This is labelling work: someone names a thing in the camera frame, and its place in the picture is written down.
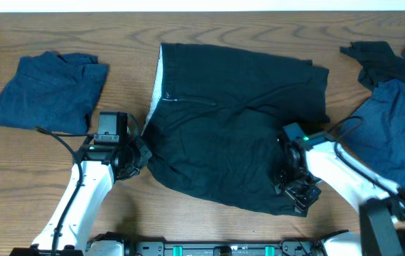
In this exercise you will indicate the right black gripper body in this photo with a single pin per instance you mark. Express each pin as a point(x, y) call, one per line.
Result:
point(302, 194)

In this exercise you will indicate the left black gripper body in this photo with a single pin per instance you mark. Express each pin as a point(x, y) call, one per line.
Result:
point(143, 151)

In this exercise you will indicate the black shorts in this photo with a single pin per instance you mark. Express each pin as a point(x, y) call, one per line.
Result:
point(215, 117)

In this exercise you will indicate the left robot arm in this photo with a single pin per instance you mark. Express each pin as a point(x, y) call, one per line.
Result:
point(98, 164)

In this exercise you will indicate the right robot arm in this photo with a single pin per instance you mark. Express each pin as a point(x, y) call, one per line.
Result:
point(379, 202)

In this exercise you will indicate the folded navy blue shorts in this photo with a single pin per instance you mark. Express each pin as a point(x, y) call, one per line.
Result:
point(54, 91)

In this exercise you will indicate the blue denim shorts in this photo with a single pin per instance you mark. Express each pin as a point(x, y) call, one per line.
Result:
point(380, 139)

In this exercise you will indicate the black crumpled garment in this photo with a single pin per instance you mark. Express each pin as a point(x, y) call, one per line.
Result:
point(378, 61)

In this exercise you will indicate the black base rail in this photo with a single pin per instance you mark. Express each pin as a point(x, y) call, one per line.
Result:
point(287, 247)

